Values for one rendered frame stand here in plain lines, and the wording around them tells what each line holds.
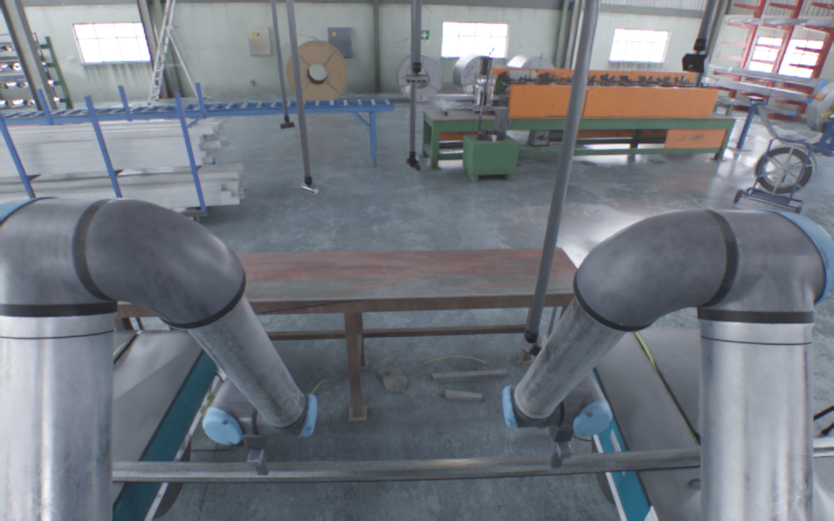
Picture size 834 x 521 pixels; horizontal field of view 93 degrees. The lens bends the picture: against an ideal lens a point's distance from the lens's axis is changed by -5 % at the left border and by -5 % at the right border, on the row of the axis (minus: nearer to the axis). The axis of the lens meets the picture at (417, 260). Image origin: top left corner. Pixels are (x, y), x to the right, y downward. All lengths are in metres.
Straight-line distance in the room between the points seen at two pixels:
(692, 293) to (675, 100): 7.46
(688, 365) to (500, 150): 4.33
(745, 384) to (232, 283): 0.59
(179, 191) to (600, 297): 4.61
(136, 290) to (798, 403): 0.71
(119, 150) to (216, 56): 9.55
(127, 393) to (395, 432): 1.27
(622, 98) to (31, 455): 7.28
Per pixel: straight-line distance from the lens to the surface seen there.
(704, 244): 0.53
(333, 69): 11.58
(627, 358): 1.92
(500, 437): 2.43
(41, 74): 9.46
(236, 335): 0.62
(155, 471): 1.54
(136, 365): 1.97
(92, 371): 0.59
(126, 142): 4.90
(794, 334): 0.60
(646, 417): 1.71
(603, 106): 7.21
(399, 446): 2.35
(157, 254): 0.51
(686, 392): 1.88
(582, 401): 1.03
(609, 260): 0.54
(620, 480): 1.68
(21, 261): 0.57
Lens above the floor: 1.89
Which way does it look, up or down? 30 degrees down
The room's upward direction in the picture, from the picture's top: 1 degrees clockwise
